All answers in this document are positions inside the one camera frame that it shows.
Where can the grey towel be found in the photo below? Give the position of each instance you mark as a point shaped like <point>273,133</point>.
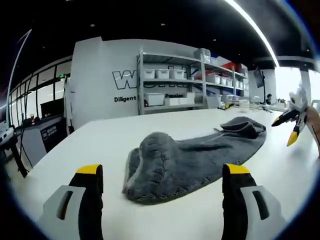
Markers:
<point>190,160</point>

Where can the black flat screen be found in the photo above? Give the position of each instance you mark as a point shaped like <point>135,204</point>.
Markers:
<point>51,110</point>

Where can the person's right hand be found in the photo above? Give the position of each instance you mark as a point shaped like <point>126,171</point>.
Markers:
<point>314,117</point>

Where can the black screen on stand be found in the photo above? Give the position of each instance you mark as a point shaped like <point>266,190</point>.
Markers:
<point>258,77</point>

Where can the spare white hand-held gripper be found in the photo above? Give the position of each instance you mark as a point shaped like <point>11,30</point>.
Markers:
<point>225,105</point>

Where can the dark grey counter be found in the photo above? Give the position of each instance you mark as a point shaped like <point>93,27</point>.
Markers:
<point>50,136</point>

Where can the long ceiling light strip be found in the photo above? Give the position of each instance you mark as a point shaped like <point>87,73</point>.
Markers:
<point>252,27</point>

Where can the grey metal shelving unit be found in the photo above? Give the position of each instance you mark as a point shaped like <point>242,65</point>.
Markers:
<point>200,83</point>

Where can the rows of white storage bins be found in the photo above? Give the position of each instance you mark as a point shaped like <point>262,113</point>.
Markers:
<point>162,73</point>

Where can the green exit sign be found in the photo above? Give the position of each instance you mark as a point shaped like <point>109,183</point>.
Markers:
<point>61,75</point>

